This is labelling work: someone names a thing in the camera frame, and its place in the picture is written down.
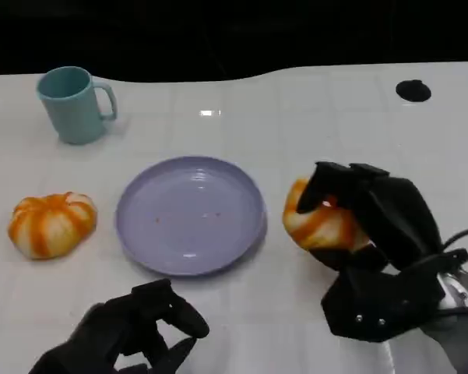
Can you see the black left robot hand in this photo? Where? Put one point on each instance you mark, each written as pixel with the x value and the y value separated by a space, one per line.
pixel 109 331

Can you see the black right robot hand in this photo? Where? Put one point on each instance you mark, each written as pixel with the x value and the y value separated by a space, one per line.
pixel 401 218

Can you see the orange and white bread roll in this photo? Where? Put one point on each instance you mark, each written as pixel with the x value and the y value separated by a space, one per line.
pixel 319 230
pixel 50 228

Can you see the black round table hole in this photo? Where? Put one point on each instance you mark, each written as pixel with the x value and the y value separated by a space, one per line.
pixel 412 90

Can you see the lilac plate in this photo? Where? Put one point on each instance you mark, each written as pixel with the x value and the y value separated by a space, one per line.
pixel 188 218

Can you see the pale green mug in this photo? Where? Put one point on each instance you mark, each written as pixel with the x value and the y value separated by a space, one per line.
pixel 74 111

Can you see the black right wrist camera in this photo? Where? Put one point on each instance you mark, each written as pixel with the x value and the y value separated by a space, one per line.
pixel 374 300

